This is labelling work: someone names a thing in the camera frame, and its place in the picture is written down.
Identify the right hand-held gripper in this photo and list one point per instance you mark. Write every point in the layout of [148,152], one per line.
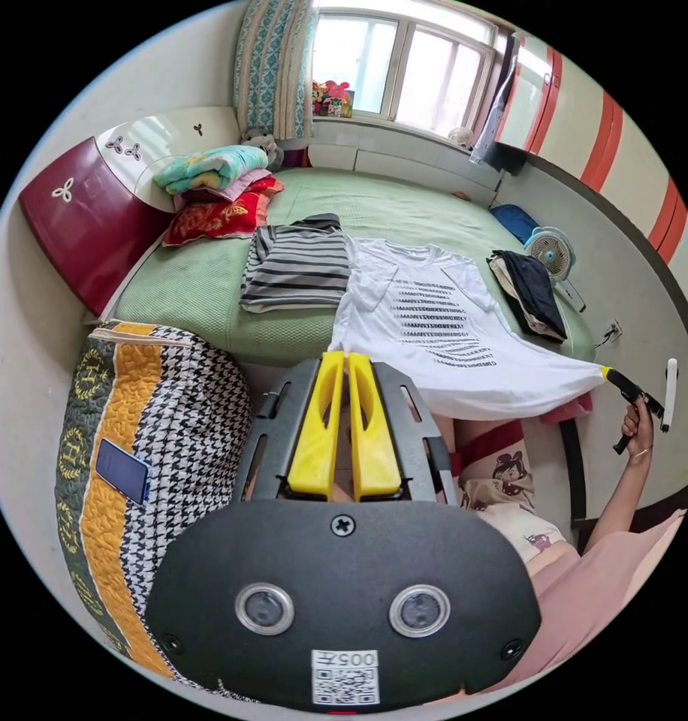
[637,393]

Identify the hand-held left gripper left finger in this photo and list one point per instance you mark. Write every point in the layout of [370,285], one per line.
[315,439]

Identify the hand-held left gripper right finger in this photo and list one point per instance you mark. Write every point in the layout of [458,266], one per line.
[373,445]

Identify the white t-shirt with black print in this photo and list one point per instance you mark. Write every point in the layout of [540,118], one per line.
[434,315]

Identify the person's right forearm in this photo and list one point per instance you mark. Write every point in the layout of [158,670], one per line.
[617,501]

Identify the grey striped shirt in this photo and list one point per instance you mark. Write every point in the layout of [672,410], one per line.
[302,270]

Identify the person's right hand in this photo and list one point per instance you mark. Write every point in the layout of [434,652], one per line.
[640,431]

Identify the pile of clothes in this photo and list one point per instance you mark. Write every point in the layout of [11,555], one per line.
[532,293]

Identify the houndstooth quilted cushion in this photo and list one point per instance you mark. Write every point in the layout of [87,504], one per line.
[192,405]

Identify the small blue desk fan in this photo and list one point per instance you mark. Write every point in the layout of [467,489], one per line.
[551,250]

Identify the blue bag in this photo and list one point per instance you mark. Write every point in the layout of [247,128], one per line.
[513,222]

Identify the blue smartphone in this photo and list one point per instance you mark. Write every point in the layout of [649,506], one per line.
[121,470]

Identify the person's body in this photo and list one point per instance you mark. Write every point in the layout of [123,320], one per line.
[592,591]

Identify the red embroidered pillow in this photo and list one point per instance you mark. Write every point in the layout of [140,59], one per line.
[214,219]

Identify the bed with green mat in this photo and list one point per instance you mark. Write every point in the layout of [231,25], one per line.
[423,208]

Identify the white cupboard with orange stripes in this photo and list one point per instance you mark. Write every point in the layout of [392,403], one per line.
[592,129]

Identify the pink pillow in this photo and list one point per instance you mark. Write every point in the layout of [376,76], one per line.
[248,181]

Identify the small white fan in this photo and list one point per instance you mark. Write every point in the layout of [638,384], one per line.
[461,137]

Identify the grey hanging garment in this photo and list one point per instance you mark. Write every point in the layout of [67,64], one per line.
[499,107]

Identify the teal folded blanket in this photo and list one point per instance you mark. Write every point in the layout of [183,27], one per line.
[206,169]

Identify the grey stuffed toy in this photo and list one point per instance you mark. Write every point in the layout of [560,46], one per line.
[263,145]

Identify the red and white headboard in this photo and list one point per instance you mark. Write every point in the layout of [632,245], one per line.
[90,225]

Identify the colourful toys on windowsill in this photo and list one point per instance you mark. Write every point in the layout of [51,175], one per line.
[333,98]

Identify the window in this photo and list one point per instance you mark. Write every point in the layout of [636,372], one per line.
[406,67]

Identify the patterned teal curtain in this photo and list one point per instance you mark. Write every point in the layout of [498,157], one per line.
[271,67]

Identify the wall socket with plug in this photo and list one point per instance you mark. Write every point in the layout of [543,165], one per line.
[614,330]

